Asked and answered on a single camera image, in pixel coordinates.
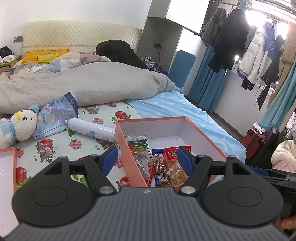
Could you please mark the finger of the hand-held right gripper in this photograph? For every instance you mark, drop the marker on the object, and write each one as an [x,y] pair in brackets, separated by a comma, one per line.
[259,170]
[282,181]

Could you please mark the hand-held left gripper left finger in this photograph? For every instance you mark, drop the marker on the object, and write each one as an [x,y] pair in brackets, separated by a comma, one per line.
[109,160]

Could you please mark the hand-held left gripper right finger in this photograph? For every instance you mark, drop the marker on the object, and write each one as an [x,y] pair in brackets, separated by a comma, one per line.
[185,160]

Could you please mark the red label clear snack packet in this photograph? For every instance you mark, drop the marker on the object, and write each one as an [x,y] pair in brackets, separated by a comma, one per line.
[172,154]

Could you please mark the blue white snack packet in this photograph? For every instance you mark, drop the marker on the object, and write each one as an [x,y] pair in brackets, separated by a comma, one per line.
[158,151]

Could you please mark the pink cardboard box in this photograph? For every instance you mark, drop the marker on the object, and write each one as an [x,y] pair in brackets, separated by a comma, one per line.
[161,126]

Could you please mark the person's right hand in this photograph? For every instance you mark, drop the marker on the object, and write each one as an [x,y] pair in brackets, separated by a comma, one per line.
[288,222]

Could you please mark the white clothes pile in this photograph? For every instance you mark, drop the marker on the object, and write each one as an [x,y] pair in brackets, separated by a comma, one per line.
[285,155]

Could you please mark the red suitcase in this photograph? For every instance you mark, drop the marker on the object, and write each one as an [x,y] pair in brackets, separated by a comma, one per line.
[253,141]

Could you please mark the clear snack packet with barcode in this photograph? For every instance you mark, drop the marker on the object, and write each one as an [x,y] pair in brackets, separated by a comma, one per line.
[141,162]

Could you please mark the white spray bottle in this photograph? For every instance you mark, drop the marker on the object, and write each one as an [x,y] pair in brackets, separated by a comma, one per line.
[90,132]

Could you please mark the light blue bedsheet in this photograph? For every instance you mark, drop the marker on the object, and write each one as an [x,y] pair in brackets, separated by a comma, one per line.
[185,109]

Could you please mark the fruit printed cloth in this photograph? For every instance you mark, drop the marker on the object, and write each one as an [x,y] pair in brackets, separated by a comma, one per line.
[60,146]

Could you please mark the pale blue plastic bag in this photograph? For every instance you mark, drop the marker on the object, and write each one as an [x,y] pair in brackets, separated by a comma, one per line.
[55,113]

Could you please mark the blue curtain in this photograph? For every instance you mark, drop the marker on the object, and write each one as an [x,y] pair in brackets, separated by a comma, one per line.
[208,88]

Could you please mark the grey duvet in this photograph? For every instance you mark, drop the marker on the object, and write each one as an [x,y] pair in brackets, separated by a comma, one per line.
[92,83]

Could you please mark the blue chair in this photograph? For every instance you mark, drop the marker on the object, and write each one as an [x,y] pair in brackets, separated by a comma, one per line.
[181,69]

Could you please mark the white blue plush toy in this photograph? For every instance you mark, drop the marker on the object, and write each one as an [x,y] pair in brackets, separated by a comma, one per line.
[23,129]

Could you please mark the pink cardboard box lid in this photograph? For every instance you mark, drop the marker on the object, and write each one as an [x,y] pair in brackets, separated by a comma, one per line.
[5,176]

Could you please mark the patchwork quilt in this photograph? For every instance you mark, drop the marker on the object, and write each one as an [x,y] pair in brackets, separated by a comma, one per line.
[69,61]

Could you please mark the black clothing pile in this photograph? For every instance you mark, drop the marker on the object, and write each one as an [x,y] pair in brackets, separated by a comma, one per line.
[120,53]

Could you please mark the white down jacket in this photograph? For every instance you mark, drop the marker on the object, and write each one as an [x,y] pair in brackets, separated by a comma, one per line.
[254,55]

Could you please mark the beige hanging coat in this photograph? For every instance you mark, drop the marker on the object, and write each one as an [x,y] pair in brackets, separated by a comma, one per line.
[290,51]

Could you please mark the yellow pillow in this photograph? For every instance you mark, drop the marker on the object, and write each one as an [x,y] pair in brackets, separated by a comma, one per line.
[44,55]

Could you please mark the blue white hanging jacket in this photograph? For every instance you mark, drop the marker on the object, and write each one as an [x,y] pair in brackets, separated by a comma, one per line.
[274,44]

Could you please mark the beige quilted headboard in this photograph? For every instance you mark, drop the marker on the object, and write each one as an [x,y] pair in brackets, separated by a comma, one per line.
[81,34]

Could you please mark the black hanging coat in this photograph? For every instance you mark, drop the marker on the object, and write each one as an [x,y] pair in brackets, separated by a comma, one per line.
[231,39]

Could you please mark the grey wardrobe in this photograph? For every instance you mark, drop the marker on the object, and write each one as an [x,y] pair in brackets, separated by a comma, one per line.
[161,30]

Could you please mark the grey hanging jacket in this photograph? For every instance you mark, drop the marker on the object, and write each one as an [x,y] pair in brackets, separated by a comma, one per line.
[214,25]

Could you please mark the wooden nightstand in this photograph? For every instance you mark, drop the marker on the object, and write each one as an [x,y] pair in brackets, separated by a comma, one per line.
[8,66]

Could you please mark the black bag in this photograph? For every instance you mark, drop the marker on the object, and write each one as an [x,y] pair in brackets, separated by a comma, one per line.
[5,51]

